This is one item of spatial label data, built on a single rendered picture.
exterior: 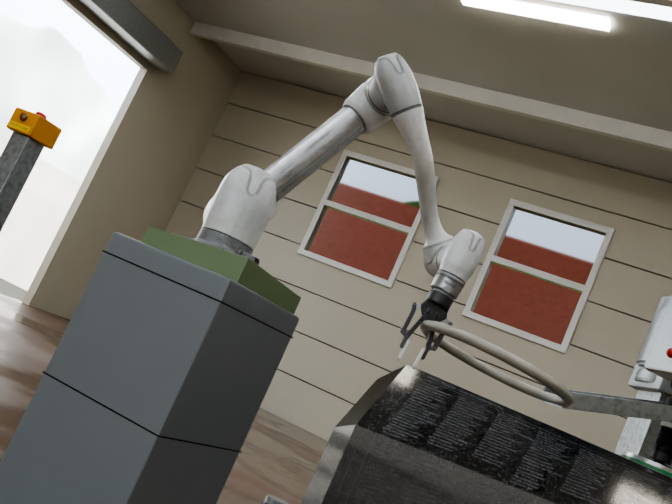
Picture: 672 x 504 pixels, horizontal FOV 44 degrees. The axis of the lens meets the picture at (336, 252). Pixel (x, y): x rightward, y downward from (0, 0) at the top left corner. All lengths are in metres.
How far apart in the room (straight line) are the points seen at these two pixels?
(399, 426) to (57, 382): 1.00
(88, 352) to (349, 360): 7.54
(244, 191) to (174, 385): 0.56
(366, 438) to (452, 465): 0.26
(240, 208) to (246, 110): 9.22
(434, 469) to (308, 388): 7.29
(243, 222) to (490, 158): 7.75
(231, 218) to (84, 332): 0.47
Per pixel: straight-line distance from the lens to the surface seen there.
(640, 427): 3.52
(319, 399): 9.63
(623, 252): 9.19
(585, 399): 2.58
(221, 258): 2.07
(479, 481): 2.46
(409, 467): 2.48
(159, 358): 2.03
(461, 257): 2.44
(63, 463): 2.15
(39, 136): 2.98
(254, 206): 2.21
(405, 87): 2.47
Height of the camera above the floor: 0.69
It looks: 8 degrees up
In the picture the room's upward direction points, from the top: 24 degrees clockwise
